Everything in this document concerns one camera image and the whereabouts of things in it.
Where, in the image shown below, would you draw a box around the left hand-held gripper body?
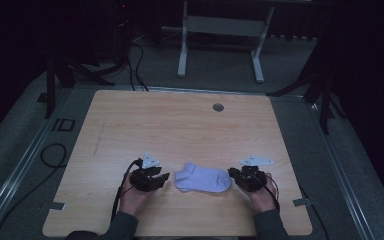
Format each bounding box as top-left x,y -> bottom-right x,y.
129,152 -> 161,193

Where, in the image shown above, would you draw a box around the person's left hand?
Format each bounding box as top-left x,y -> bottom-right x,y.
118,183 -> 150,218

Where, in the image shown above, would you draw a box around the metal floor rail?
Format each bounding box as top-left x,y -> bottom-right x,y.
308,99 -> 378,240
0,87 -> 81,238

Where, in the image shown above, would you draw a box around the black cables on floor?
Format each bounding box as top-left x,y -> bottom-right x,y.
125,41 -> 150,92

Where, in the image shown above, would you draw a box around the person's right hand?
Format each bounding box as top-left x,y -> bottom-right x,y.
245,172 -> 278,214

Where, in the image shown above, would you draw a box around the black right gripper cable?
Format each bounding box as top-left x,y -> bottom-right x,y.
261,173 -> 281,214

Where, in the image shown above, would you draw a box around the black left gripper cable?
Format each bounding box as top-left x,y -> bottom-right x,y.
110,158 -> 144,223

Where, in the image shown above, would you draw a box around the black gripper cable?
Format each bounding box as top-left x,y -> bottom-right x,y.
261,173 -> 281,214
110,158 -> 144,223

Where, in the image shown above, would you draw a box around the black floor cable loop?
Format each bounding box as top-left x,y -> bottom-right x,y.
0,142 -> 68,240

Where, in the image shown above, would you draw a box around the black tape floor marking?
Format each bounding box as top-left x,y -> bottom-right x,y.
51,117 -> 77,132

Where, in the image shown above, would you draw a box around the black metal stand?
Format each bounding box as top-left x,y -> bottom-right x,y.
44,54 -> 117,120
265,64 -> 346,135

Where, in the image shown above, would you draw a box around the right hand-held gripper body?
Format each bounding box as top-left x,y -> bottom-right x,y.
239,153 -> 275,194

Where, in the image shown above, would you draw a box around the white metal desk frame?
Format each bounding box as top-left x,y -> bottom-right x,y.
177,0 -> 276,84

